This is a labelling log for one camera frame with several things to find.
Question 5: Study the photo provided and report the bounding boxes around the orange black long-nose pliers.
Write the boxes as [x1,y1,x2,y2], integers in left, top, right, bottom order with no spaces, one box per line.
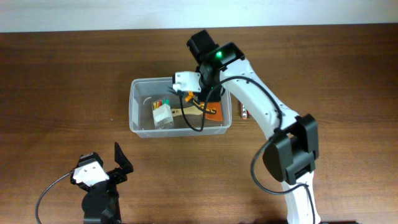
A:
[185,91,217,114]

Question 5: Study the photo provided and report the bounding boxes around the wooden handled orange scraper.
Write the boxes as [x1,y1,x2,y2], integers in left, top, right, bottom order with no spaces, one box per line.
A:
[171,103,223,121]

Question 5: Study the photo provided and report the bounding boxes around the socket bit rail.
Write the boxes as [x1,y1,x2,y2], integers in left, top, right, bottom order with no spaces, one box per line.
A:
[240,102,248,119]

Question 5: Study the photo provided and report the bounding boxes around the screwdriver bit set case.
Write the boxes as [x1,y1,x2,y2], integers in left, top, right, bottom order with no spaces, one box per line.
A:
[152,98,174,129]

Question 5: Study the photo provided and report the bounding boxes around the clear plastic container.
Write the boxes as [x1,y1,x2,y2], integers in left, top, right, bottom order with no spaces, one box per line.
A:
[129,77,232,138]

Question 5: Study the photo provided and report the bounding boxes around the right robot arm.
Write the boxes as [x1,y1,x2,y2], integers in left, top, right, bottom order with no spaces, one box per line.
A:
[187,30,321,223]

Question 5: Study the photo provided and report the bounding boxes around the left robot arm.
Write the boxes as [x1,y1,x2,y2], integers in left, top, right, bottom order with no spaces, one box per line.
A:
[70,142,134,224]

